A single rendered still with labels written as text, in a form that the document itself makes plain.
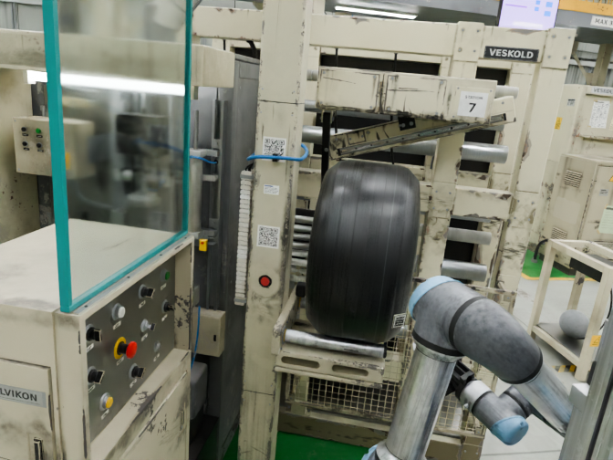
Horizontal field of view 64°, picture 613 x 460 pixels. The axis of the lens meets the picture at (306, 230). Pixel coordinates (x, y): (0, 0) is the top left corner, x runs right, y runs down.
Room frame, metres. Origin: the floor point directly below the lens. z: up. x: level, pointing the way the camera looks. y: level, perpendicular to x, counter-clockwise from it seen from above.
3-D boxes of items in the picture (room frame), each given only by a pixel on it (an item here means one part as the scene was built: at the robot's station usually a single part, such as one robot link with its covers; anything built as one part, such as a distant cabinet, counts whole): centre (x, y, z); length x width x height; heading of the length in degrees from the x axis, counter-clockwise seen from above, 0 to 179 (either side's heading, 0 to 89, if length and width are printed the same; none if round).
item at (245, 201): (1.60, 0.20, 1.19); 0.05 x 0.04 x 0.48; 172
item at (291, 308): (1.63, 0.04, 0.90); 0.40 x 0.03 x 0.10; 172
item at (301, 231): (2.01, 0.02, 1.05); 0.20 x 0.15 x 0.30; 82
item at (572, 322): (3.21, -2.00, 0.40); 0.60 x 0.35 x 0.80; 11
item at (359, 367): (1.46, -0.12, 0.83); 0.36 x 0.09 x 0.06; 82
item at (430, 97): (1.88, -0.31, 1.71); 0.61 x 0.25 x 0.15; 82
